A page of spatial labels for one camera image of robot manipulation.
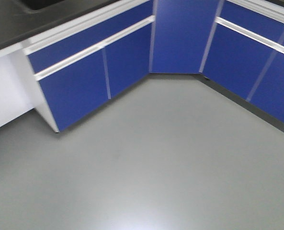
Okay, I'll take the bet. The blue cabinet along right wall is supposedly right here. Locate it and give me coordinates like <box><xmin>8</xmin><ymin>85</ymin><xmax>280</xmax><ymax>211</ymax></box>
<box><xmin>203</xmin><ymin>0</ymin><xmax>284</xmax><ymax>123</ymax></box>

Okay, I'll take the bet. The black lab sink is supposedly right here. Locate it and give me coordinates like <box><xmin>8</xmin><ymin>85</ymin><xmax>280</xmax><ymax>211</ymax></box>
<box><xmin>12</xmin><ymin>0</ymin><xmax>92</xmax><ymax>14</ymax></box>

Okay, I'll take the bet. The blue corner cabinet panel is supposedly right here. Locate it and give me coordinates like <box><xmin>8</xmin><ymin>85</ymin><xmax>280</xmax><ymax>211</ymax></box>
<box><xmin>150</xmin><ymin>0</ymin><xmax>223</xmax><ymax>74</ymax></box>

